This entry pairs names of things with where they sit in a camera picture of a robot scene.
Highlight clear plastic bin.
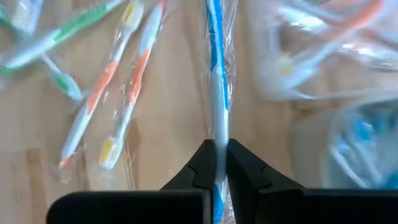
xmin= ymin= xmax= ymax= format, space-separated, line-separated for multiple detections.
xmin=256 ymin=0 xmax=398 ymax=102

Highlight blue toothbrush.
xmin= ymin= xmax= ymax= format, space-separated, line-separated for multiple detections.
xmin=201 ymin=0 xmax=239 ymax=224
xmin=331 ymin=108 xmax=389 ymax=189

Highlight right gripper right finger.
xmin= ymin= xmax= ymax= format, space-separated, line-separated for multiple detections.
xmin=228 ymin=138 xmax=398 ymax=224

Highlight light grey plastic bin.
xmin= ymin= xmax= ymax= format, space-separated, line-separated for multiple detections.
xmin=322 ymin=91 xmax=398 ymax=190

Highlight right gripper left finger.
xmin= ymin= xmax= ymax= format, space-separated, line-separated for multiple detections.
xmin=46 ymin=139 xmax=218 ymax=224

